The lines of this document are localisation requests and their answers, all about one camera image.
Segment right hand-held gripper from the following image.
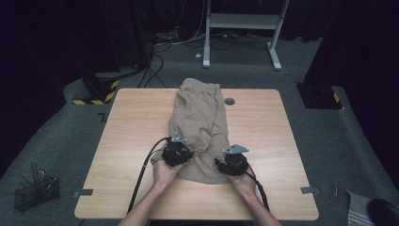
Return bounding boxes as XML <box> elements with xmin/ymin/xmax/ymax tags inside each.
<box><xmin>214</xmin><ymin>143</ymin><xmax>251</xmax><ymax>177</ymax></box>

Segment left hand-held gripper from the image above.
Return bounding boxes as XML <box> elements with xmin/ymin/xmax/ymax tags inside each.
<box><xmin>161</xmin><ymin>133</ymin><xmax>195</xmax><ymax>168</ymax></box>

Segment beige pants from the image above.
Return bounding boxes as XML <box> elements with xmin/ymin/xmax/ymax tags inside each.
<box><xmin>150</xmin><ymin>77</ymin><xmax>234</xmax><ymax>186</ymax></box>

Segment person's left hand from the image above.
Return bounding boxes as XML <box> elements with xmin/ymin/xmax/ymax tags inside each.
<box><xmin>152</xmin><ymin>159</ymin><xmax>184</xmax><ymax>189</ymax></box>

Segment person's right hand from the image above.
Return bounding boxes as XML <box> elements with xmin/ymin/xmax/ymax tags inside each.
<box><xmin>227</xmin><ymin>168</ymin><xmax>259</xmax><ymax>199</ymax></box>

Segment grey tape strip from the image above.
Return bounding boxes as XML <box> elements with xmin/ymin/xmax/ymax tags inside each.
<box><xmin>72</xmin><ymin>188</ymin><xmax>94</xmax><ymax>199</ymax></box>
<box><xmin>299</xmin><ymin>186</ymin><xmax>321</xmax><ymax>195</ymax></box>

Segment yellow black striped stand base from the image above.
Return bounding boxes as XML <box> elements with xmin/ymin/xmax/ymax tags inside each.
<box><xmin>72</xmin><ymin>73</ymin><xmax>120</xmax><ymax>106</ymax></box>

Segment striped grey cloth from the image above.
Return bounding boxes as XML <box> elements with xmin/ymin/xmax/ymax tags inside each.
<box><xmin>346</xmin><ymin>189</ymin><xmax>377</xmax><ymax>226</ymax></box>

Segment black rounded object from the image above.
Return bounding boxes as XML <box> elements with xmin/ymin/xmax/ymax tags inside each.
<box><xmin>366</xmin><ymin>198</ymin><xmax>399</xmax><ymax>226</ymax></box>

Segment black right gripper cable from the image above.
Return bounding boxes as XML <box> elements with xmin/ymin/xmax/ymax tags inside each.
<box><xmin>247</xmin><ymin>170</ymin><xmax>271</xmax><ymax>212</ymax></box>

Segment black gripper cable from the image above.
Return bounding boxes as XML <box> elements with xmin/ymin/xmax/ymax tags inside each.
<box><xmin>247</xmin><ymin>170</ymin><xmax>271</xmax><ymax>212</ymax></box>
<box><xmin>126</xmin><ymin>137</ymin><xmax>172</xmax><ymax>215</ymax></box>

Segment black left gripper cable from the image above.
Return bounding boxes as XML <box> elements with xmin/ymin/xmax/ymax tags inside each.
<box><xmin>126</xmin><ymin>137</ymin><xmax>172</xmax><ymax>215</ymax></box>

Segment black floor cables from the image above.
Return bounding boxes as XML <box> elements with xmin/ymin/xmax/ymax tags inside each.
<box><xmin>136</xmin><ymin>42</ymin><xmax>168</xmax><ymax>89</ymax></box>

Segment white floor cable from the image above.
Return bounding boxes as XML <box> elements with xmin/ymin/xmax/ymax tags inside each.
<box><xmin>154</xmin><ymin>0</ymin><xmax>209</xmax><ymax>47</ymax></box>

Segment white metal stand frame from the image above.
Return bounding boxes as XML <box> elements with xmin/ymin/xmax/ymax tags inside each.
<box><xmin>201</xmin><ymin>0</ymin><xmax>291</xmax><ymax>72</ymax></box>

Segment black wire basket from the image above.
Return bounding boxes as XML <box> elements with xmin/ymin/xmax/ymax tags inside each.
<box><xmin>13</xmin><ymin>161</ymin><xmax>61</xmax><ymax>213</ymax></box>

